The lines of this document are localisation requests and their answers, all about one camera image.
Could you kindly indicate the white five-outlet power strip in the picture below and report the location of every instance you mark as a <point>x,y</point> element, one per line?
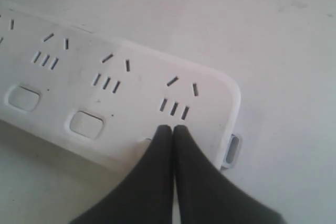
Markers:
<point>103,98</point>

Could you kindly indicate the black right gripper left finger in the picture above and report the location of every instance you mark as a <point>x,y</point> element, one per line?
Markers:
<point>146,193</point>

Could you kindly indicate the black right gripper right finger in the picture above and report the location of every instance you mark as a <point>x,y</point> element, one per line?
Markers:
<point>205,195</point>

